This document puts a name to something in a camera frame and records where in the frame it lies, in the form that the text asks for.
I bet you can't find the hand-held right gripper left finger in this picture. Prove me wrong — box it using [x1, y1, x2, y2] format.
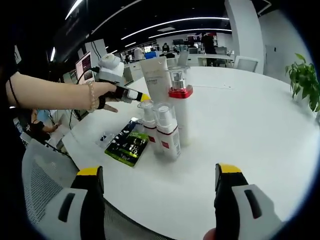
[31, 165, 105, 240]

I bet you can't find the black hair band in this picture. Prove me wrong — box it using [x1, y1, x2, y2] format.
[8, 76, 20, 108]

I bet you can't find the white pillar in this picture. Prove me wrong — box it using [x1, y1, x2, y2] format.
[224, 0, 265, 75]

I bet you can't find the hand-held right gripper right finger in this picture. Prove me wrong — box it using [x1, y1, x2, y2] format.
[214, 162, 285, 240]

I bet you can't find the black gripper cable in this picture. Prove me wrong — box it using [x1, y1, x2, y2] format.
[75, 65, 101, 86]

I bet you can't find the grey office chair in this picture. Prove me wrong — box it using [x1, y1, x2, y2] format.
[176, 50, 190, 68]

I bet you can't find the open laptop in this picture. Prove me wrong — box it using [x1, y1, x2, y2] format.
[74, 51, 95, 85]

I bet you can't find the white office desk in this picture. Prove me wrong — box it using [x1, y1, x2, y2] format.
[197, 53, 236, 68]

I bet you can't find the small clear blue-print sachet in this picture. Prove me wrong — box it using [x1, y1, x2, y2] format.
[95, 131, 117, 149]

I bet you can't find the green black silver sachet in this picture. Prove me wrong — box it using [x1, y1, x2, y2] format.
[104, 119, 150, 168]

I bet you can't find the bead bracelet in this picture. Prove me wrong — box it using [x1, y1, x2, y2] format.
[86, 80, 99, 113]

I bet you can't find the grey mesh chair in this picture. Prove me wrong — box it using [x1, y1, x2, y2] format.
[21, 138, 176, 240]

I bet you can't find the person's right hand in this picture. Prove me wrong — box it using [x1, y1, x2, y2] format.
[202, 227, 219, 240]

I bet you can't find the potted green plant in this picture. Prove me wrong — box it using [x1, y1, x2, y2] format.
[284, 52, 320, 113]

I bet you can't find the white red-collared pump bottle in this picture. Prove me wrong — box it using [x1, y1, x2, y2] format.
[166, 65, 195, 147]

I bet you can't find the white skincare tube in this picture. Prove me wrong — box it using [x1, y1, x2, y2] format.
[138, 55, 172, 103]

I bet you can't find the person's left hand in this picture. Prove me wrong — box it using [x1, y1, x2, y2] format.
[96, 81, 120, 114]

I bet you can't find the white chair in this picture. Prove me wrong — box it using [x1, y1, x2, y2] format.
[233, 55, 260, 74]

